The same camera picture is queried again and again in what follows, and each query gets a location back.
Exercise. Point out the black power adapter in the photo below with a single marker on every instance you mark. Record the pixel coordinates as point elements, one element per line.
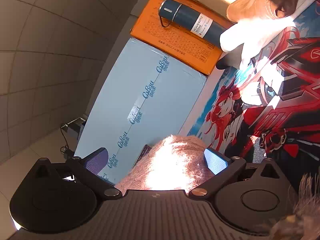
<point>74,128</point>

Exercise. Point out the smartphone with lit screen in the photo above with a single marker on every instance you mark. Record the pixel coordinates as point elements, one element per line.
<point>146,149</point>

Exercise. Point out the dark blue vacuum bottle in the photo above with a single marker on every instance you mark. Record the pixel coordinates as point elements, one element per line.
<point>171,11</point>

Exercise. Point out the white folded garment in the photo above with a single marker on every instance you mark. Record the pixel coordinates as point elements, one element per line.
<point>246,38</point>

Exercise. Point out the pink fuzzy sweater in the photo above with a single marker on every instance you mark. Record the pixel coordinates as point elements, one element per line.
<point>174,163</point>

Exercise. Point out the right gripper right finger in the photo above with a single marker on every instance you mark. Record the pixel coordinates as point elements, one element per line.
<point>225,170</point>

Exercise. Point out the orange cardboard box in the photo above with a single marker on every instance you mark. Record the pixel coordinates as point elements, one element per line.
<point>177,41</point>

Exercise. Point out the tan leather bag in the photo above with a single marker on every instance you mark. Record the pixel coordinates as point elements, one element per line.
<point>263,9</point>

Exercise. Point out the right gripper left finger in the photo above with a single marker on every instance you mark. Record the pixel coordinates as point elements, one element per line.
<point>86,171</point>

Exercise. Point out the anime print desk mat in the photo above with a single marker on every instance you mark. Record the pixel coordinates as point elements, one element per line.
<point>271,109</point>

